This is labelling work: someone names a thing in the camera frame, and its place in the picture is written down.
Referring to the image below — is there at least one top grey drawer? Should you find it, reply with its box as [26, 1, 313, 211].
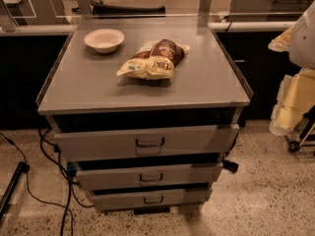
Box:
[55, 124, 239, 161]

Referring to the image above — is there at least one yellow brown chip bag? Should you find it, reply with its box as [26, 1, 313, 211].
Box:
[116, 39, 190, 80]

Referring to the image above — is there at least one black floor stand bar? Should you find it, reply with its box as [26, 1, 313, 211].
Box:
[0, 161, 30, 219]

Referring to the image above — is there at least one middle grey drawer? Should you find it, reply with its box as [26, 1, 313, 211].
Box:
[77, 163, 222, 191]

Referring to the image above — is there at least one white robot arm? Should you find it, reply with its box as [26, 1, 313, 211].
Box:
[268, 2, 315, 136]

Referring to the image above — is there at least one black power plug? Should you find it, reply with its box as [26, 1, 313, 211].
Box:
[222, 160, 238, 173]

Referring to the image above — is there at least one white bowl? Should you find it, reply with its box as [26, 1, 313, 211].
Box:
[85, 29, 125, 54]

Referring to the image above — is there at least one black chair back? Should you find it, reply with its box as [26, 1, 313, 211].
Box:
[91, 2, 165, 18]

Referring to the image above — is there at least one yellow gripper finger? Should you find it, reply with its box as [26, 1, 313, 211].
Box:
[269, 68, 315, 136]
[268, 27, 293, 52]

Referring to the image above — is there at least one bottom grey drawer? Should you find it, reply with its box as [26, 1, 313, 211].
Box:
[91, 187, 212, 212]

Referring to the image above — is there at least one grey drawer cabinet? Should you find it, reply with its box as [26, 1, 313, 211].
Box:
[34, 16, 254, 215]

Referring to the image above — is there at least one white rail ledge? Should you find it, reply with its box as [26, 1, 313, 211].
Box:
[0, 22, 295, 36]

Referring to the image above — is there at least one black floor cable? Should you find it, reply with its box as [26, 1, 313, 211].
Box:
[0, 127, 95, 236]

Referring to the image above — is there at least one grey drawer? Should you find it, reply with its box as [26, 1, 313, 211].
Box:
[55, 124, 239, 161]
[91, 187, 212, 212]
[77, 163, 222, 191]

